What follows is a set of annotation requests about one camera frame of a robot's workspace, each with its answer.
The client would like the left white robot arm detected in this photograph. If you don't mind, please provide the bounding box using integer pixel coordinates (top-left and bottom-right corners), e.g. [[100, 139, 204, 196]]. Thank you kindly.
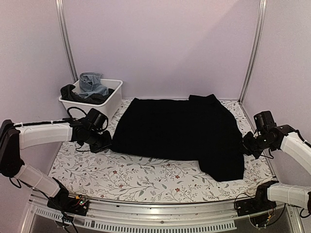
[[0, 118, 112, 211]]

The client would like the right aluminium frame post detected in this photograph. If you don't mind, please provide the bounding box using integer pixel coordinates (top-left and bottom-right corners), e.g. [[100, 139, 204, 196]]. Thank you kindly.
[[239, 0, 267, 105]]

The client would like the black t-shirt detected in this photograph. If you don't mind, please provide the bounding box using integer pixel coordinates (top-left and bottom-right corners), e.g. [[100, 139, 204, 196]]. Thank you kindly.
[[111, 94, 244, 182]]

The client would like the dark garment in bin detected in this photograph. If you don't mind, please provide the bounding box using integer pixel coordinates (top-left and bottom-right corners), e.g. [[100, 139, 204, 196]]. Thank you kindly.
[[60, 84, 114, 105]]

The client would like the front aluminium rail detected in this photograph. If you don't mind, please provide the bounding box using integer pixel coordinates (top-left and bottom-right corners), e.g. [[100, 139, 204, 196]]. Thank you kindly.
[[21, 192, 311, 233]]

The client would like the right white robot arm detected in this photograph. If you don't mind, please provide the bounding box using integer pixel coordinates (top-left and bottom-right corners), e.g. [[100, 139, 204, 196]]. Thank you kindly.
[[240, 125, 311, 212]]

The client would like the floral patterned table mat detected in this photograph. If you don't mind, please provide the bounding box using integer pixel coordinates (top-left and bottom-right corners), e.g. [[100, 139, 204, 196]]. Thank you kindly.
[[47, 98, 276, 203]]

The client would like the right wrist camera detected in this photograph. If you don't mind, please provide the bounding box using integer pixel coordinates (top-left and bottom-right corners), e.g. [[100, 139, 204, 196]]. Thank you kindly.
[[254, 111, 277, 132]]

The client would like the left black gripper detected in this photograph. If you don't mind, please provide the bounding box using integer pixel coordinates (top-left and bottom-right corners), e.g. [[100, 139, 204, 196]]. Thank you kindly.
[[86, 130, 112, 153]]

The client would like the aluminium frame post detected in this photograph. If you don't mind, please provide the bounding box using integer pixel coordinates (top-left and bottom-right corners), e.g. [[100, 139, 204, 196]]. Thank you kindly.
[[55, 0, 78, 83], [239, 0, 267, 105]]

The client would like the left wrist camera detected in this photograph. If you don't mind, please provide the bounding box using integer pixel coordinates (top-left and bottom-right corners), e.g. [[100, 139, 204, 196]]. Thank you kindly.
[[86, 108, 108, 130]]

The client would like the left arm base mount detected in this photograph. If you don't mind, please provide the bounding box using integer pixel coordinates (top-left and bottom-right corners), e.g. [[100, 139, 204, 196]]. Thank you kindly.
[[47, 186, 89, 216]]

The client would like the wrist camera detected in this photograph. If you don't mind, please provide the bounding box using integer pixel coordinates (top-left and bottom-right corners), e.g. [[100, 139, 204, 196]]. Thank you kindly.
[[86, 108, 108, 130], [254, 111, 277, 132]]

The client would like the white plastic laundry bin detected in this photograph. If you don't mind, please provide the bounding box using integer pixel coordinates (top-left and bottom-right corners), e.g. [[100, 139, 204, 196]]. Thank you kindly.
[[58, 79, 123, 122]]

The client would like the left aluminium frame post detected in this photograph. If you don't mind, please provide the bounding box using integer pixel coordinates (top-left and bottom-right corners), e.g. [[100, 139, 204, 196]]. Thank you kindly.
[[55, 0, 78, 83]]

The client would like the blue denim garment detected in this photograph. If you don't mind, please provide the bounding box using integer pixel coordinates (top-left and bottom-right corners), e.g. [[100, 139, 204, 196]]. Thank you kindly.
[[78, 72, 109, 99]]

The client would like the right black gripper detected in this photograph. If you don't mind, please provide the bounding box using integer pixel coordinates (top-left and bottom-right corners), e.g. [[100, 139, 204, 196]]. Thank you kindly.
[[240, 131, 274, 159]]

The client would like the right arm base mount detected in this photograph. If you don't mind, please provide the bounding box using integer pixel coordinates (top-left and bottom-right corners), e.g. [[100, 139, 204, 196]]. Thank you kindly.
[[234, 181, 278, 216]]

